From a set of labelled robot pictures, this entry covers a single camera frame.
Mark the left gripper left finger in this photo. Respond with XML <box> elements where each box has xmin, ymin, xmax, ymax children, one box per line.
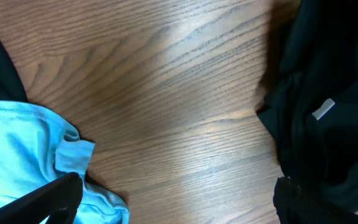
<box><xmin>0</xmin><ymin>172</ymin><xmax>83</xmax><ymax>224</ymax></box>

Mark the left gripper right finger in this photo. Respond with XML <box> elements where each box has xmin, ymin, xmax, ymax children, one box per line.
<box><xmin>273</xmin><ymin>177</ymin><xmax>358</xmax><ymax>224</ymax></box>

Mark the black t-shirt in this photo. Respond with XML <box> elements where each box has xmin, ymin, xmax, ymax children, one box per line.
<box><xmin>258</xmin><ymin>0</ymin><xmax>358</xmax><ymax>212</ymax></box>

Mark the light blue shirt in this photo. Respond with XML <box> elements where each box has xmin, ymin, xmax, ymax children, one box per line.
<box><xmin>0</xmin><ymin>101</ymin><xmax>129</xmax><ymax>223</ymax></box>

